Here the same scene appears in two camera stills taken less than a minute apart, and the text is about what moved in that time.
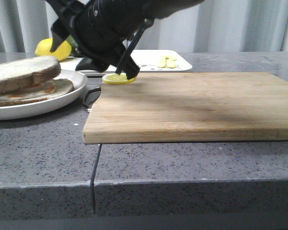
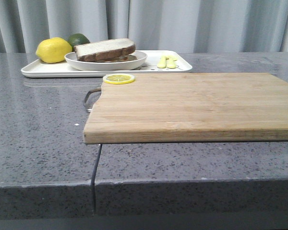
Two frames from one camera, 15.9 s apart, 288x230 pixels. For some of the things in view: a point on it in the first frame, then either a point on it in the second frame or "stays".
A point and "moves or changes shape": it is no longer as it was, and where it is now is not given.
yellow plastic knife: (170, 63) stays
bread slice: (18, 74) moves or changes shape
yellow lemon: (43, 48) stays
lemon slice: (116, 79) stays
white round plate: (79, 81) → (72, 59)
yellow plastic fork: (162, 63) stays
